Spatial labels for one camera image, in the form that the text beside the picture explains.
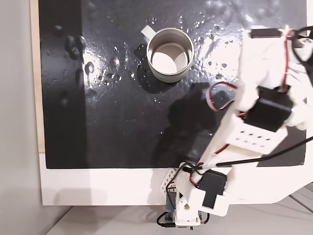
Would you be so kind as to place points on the black table mat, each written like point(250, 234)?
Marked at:
point(110, 122)

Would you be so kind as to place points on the pale green steel-rimmed mug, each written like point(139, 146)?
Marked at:
point(159, 72)

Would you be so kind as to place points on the dark table clamp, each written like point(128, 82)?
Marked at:
point(170, 200)

